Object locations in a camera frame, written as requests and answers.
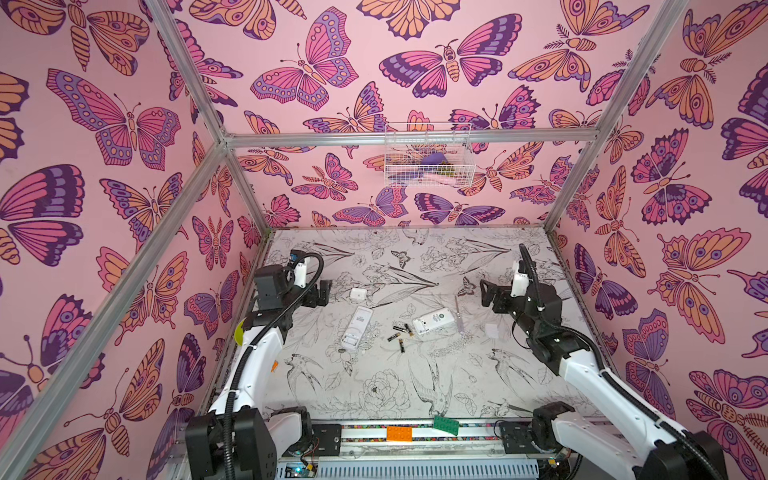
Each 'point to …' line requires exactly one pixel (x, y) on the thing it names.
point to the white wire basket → (429, 155)
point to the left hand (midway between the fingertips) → (315, 275)
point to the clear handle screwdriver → (459, 320)
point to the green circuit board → (299, 470)
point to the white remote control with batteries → (357, 326)
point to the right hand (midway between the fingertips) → (498, 278)
